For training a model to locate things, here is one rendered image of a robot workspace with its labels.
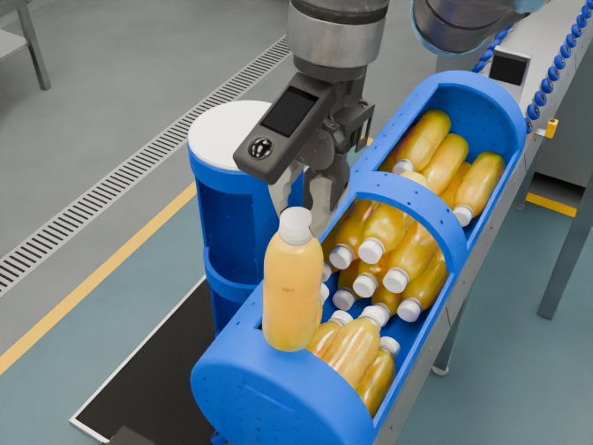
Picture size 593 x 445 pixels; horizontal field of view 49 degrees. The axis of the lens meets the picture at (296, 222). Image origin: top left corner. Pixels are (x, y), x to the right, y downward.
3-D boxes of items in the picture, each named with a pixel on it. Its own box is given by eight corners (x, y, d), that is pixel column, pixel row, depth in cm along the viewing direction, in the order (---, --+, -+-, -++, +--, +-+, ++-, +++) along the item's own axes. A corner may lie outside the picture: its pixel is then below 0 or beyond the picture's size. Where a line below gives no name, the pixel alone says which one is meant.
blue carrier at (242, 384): (507, 193, 157) (544, 92, 137) (344, 517, 102) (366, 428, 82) (398, 153, 166) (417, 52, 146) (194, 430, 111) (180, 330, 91)
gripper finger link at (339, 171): (350, 209, 70) (350, 135, 66) (342, 216, 69) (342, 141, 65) (312, 198, 73) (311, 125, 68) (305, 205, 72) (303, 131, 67)
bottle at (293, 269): (267, 305, 91) (272, 206, 78) (318, 313, 90) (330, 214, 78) (257, 346, 86) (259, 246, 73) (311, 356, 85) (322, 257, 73)
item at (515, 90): (519, 102, 188) (533, 54, 177) (515, 109, 185) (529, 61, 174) (485, 94, 191) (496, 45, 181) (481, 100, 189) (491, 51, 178)
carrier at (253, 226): (236, 305, 234) (202, 370, 214) (216, 94, 173) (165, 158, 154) (312, 327, 227) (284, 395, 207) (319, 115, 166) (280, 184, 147)
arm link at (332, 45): (356, 33, 56) (264, 0, 59) (347, 86, 59) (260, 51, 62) (403, 7, 62) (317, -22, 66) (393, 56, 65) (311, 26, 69)
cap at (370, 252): (361, 250, 116) (356, 257, 115) (364, 235, 113) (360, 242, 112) (381, 259, 115) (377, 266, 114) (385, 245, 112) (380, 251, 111)
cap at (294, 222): (282, 217, 77) (283, 206, 76) (315, 222, 77) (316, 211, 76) (276, 240, 74) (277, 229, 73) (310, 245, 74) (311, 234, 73)
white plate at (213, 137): (216, 91, 172) (216, 95, 173) (167, 153, 153) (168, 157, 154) (317, 111, 165) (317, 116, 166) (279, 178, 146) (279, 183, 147)
